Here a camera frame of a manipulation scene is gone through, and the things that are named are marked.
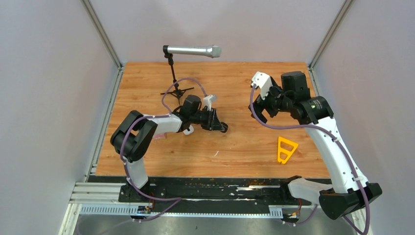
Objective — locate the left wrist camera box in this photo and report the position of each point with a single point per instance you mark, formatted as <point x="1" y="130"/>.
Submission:
<point x="208" y="101"/>

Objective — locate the silver microphone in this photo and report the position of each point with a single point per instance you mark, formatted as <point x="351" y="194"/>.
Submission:
<point x="211" y="51"/>

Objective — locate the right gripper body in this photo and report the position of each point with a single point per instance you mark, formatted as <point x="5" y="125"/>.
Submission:
<point x="275" y="96"/>

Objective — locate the white earbud charging case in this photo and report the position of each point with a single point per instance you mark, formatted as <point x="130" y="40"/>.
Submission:
<point x="189" y="130"/>

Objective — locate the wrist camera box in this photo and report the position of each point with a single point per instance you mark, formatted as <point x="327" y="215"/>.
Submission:
<point x="262" y="81"/>
<point x="208" y="101"/>

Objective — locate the yellow triangular plastic frame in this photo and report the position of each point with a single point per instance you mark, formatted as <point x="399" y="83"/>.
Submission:
<point x="285" y="149"/>

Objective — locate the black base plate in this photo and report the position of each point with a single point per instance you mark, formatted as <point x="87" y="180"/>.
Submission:
<point x="216" y="191"/>

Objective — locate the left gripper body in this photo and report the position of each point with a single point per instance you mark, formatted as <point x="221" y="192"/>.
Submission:
<point x="206" y="118"/>

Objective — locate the perforated metal rail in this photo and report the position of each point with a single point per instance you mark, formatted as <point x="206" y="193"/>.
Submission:
<point x="189" y="210"/>

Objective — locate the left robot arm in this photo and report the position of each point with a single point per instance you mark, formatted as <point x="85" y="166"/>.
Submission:
<point x="133" y="136"/>

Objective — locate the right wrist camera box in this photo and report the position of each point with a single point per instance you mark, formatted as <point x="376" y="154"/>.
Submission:
<point x="262" y="81"/>

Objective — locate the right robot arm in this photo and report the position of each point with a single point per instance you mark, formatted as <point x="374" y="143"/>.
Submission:
<point x="349" y="189"/>

